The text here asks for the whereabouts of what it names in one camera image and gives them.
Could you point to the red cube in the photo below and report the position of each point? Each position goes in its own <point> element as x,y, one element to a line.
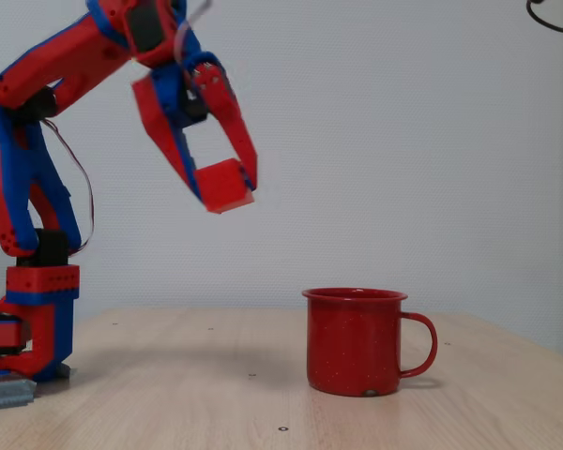
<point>223,185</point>

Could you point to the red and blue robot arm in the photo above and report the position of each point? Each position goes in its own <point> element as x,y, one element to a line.
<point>19,178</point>

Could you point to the red enamel mug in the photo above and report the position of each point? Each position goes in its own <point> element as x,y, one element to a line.
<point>352,342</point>

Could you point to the grey metal table clamp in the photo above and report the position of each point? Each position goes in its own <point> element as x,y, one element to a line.
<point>4,391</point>

